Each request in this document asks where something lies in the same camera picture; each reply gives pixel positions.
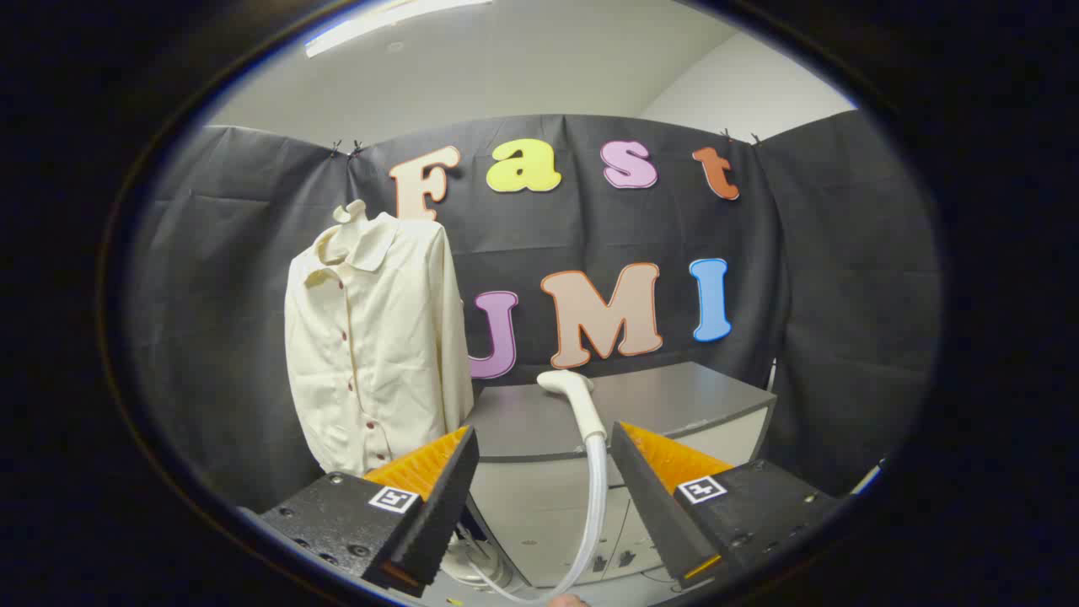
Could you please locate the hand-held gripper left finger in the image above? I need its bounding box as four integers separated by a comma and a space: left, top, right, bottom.
257, 426, 481, 599

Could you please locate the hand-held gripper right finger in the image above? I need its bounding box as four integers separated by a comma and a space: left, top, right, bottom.
609, 422, 844, 591

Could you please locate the white garment steamer hose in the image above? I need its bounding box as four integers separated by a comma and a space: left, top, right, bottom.
472, 434, 609, 606

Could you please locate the white garment steamer head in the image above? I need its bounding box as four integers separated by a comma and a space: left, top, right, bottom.
537, 369, 608, 443

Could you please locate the cream button-up shirt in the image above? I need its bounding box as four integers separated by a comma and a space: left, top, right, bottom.
284, 211, 475, 477

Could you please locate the grey top white cabinet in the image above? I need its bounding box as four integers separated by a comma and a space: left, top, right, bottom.
459, 363, 778, 591

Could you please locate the black backdrop cloth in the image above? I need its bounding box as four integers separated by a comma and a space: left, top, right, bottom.
126, 110, 941, 515

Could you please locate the cream plastic hanger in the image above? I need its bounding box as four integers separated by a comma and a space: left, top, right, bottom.
333, 200, 369, 262

